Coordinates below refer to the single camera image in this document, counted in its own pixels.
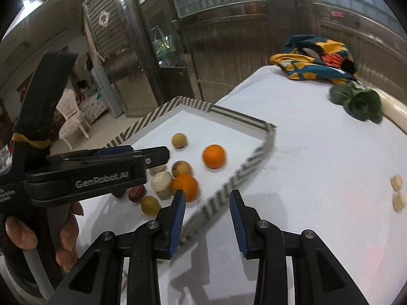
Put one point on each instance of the white radish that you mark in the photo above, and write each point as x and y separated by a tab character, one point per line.
396	111

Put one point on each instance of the striped-rim white tray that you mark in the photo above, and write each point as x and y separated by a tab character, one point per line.
203	124

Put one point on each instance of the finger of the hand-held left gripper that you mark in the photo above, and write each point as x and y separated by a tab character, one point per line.
114	150
152	155

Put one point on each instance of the white chair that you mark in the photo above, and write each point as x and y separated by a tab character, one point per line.
71	117

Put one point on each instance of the pink sticker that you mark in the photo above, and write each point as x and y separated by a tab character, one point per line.
337	13

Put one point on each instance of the red jujube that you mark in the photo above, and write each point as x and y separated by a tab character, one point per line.
119	193
136	193

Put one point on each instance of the green bok choy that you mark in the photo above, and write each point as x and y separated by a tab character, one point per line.
359	104

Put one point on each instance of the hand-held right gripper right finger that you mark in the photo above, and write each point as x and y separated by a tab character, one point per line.
237	219

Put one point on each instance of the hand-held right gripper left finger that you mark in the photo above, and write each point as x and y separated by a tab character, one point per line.
178	219

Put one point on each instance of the yellow rubber band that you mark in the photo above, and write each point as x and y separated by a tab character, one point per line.
30	141

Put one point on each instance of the orange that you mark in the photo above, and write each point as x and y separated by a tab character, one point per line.
214	156
186	187

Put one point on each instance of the stainless glass-door cabinet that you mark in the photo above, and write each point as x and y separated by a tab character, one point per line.
162	38

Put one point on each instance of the white tablecloth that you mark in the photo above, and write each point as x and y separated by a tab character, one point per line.
318	181

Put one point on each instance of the colourful patterned cloth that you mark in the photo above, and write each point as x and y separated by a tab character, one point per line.
314	63

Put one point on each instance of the person's left hand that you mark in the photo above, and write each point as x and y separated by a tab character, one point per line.
68	235

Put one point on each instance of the brown longan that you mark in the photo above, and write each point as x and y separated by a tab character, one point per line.
179	140
150	205
182	169

